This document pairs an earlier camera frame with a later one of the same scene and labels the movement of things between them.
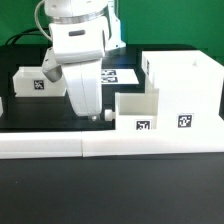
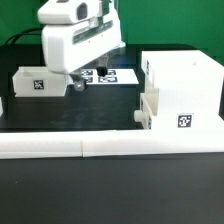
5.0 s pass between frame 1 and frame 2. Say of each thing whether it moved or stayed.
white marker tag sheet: stayed
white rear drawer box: stayed
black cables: stayed
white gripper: moved
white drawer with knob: moved
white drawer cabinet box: stayed
